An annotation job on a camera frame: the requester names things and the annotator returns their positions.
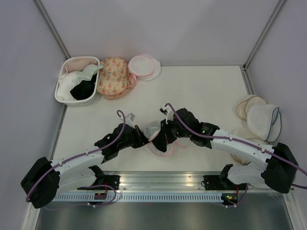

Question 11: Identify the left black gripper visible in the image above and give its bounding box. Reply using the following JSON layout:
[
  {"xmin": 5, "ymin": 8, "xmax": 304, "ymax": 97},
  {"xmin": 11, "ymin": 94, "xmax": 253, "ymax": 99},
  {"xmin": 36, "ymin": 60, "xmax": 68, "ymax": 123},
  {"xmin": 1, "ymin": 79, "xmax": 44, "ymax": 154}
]
[{"xmin": 118, "ymin": 125, "xmax": 151, "ymax": 150}]

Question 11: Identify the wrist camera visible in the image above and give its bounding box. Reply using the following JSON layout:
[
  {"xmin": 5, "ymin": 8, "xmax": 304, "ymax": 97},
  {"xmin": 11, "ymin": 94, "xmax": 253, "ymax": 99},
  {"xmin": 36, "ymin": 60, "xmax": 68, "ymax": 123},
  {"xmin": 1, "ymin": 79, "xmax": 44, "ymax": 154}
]
[
  {"xmin": 125, "ymin": 113, "xmax": 135, "ymax": 127},
  {"xmin": 160, "ymin": 104, "xmax": 174, "ymax": 124}
]

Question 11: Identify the white round bag pink trim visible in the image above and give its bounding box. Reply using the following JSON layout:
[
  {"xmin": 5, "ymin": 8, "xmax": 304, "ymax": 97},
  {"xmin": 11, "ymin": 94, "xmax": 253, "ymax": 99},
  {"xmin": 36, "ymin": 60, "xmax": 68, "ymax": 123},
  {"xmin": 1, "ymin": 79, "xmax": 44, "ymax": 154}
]
[{"xmin": 128, "ymin": 54, "xmax": 161, "ymax": 81}]

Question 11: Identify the black bra in basket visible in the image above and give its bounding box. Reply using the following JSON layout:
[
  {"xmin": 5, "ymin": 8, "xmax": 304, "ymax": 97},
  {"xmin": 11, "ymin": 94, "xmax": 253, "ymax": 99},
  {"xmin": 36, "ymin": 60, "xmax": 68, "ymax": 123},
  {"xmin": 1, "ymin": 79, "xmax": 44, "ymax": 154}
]
[{"xmin": 70, "ymin": 74, "xmax": 97, "ymax": 101}]

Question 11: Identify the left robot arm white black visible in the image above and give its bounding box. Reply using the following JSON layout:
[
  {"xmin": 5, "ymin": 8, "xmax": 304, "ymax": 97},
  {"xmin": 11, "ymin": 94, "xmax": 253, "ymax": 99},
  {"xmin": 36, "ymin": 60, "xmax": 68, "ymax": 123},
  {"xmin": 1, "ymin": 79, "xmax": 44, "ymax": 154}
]
[{"xmin": 21, "ymin": 124, "xmax": 149, "ymax": 208}]

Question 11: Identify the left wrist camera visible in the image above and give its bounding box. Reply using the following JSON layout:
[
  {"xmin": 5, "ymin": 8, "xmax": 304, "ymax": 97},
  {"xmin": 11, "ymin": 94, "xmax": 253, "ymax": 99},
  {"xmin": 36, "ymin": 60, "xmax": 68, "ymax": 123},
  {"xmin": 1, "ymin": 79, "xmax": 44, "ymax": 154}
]
[{"xmin": 125, "ymin": 113, "xmax": 135, "ymax": 127}]

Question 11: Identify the white bra in basket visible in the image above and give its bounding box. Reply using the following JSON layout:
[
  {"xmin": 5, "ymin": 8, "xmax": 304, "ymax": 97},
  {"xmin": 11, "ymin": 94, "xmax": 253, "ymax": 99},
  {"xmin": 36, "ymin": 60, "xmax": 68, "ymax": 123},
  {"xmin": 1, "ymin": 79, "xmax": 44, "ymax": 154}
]
[{"xmin": 56, "ymin": 72, "xmax": 80, "ymax": 101}]

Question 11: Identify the left aluminium frame post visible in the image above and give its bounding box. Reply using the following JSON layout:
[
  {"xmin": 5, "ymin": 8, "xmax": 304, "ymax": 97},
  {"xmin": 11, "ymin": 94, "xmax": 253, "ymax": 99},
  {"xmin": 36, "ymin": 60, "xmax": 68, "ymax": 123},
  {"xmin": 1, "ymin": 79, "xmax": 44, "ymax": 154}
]
[{"xmin": 32, "ymin": 0, "xmax": 71, "ymax": 59}]

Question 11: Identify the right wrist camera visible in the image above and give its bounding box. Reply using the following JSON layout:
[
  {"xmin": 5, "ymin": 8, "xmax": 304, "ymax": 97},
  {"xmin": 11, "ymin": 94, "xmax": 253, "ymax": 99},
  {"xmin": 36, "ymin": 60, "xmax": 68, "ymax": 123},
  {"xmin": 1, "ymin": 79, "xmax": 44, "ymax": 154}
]
[{"xmin": 160, "ymin": 104, "xmax": 174, "ymax": 124}]

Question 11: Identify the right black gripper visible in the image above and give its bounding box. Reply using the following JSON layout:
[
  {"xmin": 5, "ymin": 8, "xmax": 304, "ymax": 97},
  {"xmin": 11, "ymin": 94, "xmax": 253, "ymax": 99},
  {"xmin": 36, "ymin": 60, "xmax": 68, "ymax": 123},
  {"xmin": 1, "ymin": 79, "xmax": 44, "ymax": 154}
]
[{"xmin": 155, "ymin": 117, "xmax": 191, "ymax": 145}]

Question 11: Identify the mint green bra in basket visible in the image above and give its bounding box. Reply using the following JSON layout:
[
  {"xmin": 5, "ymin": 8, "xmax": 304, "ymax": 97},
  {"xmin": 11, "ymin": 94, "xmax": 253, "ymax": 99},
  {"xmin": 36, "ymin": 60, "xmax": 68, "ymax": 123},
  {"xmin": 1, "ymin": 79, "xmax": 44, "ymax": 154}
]
[{"xmin": 76, "ymin": 64, "xmax": 103, "ymax": 81}]

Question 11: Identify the black lace bra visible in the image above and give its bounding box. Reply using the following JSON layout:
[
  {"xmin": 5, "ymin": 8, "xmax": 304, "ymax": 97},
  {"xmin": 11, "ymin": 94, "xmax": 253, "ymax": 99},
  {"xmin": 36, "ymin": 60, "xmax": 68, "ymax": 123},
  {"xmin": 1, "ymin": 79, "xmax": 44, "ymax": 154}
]
[{"xmin": 152, "ymin": 139, "xmax": 167, "ymax": 152}]

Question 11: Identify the round mesh bag pink trim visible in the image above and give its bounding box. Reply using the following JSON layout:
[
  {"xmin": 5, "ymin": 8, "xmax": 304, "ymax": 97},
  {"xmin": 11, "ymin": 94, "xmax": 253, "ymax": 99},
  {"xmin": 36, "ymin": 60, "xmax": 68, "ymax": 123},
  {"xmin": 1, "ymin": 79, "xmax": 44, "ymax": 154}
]
[{"xmin": 142, "ymin": 121, "xmax": 190, "ymax": 158}]

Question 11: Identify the pale pink bra in basket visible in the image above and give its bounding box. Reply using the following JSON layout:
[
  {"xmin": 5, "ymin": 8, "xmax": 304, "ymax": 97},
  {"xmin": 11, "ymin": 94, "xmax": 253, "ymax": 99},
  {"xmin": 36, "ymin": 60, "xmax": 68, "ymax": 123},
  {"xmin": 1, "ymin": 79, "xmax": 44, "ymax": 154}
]
[{"xmin": 66, "ymin": 57, "xmax": 97, "ymax": 71}]

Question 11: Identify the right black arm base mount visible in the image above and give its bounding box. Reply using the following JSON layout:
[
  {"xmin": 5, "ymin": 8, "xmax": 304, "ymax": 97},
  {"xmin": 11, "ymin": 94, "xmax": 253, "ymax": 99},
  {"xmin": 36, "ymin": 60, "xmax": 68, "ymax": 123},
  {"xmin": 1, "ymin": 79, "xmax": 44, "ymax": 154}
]
[{"xmin": 201, "ymin": 164, "xmax": 240, "ymax": 191}]

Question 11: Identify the aluminium frame post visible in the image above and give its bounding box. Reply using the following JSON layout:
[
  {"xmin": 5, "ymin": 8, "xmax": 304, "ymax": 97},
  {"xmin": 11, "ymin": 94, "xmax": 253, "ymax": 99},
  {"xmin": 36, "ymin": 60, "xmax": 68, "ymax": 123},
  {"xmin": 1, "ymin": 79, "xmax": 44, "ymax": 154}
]
[
  {"xmin": 32, "ymin": 0, "xmax": 71, "ymax": 59},
  {"xmin": 241, "ymin": 0, "xmax": 287, "ymax": 70}
]

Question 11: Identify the floral peach laundry bag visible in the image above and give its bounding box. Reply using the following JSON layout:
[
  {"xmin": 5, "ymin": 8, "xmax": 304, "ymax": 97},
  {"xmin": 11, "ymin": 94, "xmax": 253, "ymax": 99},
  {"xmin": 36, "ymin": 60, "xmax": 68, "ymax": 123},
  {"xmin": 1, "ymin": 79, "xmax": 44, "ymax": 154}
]
[{"xmin": 97, "ymin": 57, "xmax": 137, "ymax": 100}]

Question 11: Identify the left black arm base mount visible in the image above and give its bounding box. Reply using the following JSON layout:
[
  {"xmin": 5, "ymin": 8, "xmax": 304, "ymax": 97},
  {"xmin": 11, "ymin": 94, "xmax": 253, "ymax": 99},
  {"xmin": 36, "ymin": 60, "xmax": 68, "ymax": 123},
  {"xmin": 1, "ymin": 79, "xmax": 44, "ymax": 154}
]
[{"xmin": 77, "ymin": 165, "xmax": 120, "ymax": 190}]

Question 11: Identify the aluminium mounting rail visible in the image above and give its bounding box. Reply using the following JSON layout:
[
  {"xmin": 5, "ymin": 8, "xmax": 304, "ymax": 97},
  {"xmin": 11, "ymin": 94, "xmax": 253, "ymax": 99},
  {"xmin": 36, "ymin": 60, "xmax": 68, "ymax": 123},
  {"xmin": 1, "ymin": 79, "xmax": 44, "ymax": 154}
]
[{"xmin": 55, "ymin": 170, "xmax": 295, "ymax": 192}]

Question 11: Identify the right aluminium frame post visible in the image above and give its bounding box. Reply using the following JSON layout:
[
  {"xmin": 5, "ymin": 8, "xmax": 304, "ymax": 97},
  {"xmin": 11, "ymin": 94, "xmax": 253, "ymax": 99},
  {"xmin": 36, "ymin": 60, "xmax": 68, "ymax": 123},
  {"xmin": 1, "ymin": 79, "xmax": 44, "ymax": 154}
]
[{"xmin": 241, "ymin": 0, "xmax": 287, "ymax": 70}]

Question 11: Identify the white slotted cable duct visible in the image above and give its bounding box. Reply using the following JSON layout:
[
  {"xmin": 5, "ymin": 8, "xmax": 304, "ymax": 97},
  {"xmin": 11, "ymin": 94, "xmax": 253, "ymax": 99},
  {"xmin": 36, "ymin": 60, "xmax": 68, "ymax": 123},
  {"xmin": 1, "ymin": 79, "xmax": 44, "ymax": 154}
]
[{"xmin": 53, "ymin": 192, "xmax": 223, "ymax": 203}]

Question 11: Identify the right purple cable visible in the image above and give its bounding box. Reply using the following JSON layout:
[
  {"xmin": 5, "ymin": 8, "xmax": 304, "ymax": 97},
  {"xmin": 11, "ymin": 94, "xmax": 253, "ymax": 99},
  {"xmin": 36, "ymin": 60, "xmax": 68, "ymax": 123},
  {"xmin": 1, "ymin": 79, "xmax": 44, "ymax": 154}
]
[{"xmin": 164, "ymin": 103, "xmax": 307, "ymax": 209}]

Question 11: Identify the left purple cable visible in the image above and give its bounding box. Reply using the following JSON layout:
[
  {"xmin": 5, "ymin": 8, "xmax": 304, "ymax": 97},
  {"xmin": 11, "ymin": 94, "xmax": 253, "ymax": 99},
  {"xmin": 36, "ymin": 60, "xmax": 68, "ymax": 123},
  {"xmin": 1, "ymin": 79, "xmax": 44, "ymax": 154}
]
[{"xmin": 25, "ymin": 110, "xmax": 126, "ymax": 211}]

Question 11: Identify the purple cable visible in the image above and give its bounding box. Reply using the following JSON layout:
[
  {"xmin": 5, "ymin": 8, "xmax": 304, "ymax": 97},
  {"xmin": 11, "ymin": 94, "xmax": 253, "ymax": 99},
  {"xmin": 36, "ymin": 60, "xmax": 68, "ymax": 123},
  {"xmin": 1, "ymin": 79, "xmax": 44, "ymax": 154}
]
[
  {"xmin": 25, "ymin": 110, "xmax": 126, "ymax": 211},
  {"xmin": 164, "ymin": 103, "xmax": 307, "ymax": 209}
]

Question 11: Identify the white plastic laundry basket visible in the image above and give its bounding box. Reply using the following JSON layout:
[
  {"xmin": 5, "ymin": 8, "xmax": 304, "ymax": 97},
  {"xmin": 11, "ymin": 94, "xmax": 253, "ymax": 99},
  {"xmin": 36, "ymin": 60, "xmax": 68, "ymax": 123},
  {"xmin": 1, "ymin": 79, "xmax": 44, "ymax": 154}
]
[{"xmin": 54, "ymin": 56, "xmax": 100, "ymax": 106}]

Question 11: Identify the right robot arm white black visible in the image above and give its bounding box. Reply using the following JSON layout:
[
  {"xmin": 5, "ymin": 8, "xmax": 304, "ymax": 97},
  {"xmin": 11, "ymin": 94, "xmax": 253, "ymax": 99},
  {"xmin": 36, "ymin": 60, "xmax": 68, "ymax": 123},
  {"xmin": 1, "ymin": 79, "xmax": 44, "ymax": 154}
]
[{"xmin": 149, "ymin": 108, "xmax": 298, "ymax": 194}]

